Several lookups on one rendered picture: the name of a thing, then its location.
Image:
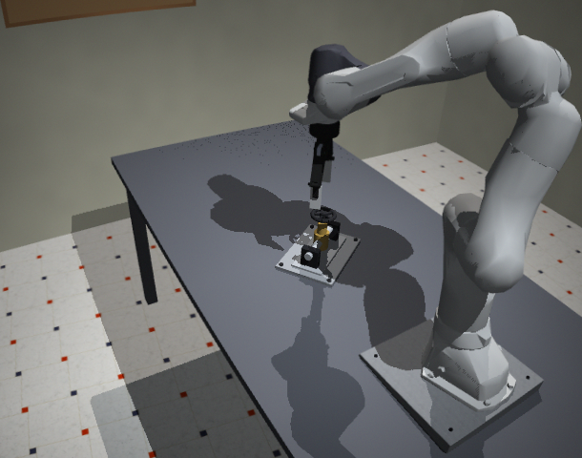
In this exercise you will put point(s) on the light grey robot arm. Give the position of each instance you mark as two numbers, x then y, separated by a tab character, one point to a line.
490	243

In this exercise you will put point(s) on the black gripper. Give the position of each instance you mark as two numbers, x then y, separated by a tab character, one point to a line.
321	172

